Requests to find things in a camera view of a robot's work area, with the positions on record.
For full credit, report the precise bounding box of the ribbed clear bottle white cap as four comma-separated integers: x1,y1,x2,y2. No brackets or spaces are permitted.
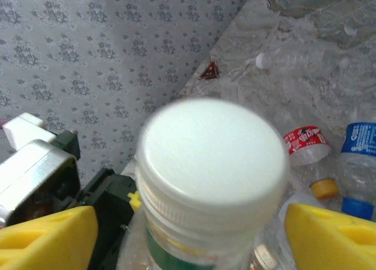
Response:
254,48,338,72

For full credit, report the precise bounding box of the blue label clear bottle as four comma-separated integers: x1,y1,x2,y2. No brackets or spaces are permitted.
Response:
339,122,376,221

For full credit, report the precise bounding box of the red label clear bottle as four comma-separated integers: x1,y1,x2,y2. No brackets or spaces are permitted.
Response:
282,125,341,201

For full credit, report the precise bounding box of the green label bottle white cap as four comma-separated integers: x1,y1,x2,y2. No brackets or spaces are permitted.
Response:
117,96,290,270

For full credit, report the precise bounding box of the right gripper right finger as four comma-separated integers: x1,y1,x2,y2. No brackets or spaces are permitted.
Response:
285,202,376,270

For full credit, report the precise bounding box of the red black triangle sticker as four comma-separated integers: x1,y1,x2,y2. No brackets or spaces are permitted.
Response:
199,61,220,81

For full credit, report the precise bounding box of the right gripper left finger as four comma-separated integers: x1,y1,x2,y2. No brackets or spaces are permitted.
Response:
0,205,99,270

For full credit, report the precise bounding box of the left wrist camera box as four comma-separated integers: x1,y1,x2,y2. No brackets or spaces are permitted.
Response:
0,112,82,227

